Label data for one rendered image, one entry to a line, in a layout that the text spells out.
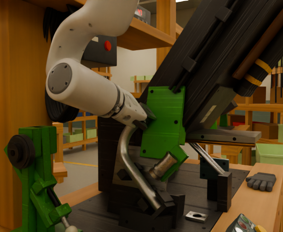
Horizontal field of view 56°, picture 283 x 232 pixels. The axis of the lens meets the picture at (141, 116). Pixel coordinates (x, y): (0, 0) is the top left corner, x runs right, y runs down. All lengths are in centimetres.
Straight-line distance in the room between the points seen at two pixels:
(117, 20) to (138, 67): 1049
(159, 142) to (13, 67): 44
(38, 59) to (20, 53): 6
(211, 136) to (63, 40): 50
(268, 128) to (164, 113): 318
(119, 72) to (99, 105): 1083
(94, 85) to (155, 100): 30
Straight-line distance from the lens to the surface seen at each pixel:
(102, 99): 55
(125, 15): 50
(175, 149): 73
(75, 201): 101
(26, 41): 83
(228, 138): 82
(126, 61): 1126
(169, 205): 71
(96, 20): 50
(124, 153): 77
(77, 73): 50
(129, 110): 62
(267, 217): 88
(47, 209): 66
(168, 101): 77
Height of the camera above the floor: 123
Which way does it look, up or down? 3 degrees down
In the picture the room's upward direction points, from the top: straight up
